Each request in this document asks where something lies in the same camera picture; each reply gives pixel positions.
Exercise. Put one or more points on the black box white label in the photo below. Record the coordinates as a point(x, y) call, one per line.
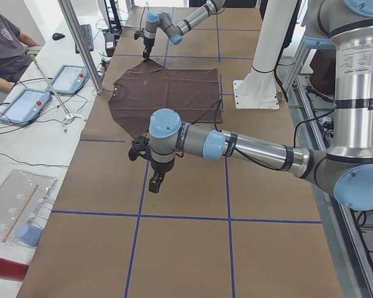
point(110, 44)

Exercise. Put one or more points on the brown t-shirt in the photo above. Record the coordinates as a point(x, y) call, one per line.
point(148, 87)

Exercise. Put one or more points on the aluminium frame post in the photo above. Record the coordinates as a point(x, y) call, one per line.
point(74, 27)

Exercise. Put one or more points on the black keyboard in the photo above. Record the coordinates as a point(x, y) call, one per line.
point(87, 34)

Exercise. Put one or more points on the far blue teach pendant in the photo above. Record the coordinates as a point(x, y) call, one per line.
point(69, 79)

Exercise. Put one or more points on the aluminium side frame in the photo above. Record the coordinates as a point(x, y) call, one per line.
point(349, 231)

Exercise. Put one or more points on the light blue cup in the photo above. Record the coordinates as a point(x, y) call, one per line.
point(29, 234)

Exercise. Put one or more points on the red cylinder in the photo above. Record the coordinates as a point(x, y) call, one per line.
point(12, 271)

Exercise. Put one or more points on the white camera pedestal column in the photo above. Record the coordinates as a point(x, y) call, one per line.
point(257, 90)

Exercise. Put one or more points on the wooden stick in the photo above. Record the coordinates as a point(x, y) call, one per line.
point(21, 210)

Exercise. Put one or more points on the person in grey shirt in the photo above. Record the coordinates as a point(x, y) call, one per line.
point(14, 59)

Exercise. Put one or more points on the blue teach pendant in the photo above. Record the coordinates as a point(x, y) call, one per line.
point(25, 107)
point(69, 79)

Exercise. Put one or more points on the clear plastic bag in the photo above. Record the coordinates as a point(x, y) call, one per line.
point(17, 187)

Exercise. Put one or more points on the black computer mouse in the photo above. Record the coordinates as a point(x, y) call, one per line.
point(57, 36)

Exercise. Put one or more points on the near blue teach pendant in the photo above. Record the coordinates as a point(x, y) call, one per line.
point(25, 107)

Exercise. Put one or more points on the silver rod green tip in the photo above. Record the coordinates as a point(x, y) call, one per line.
point(69, 117)

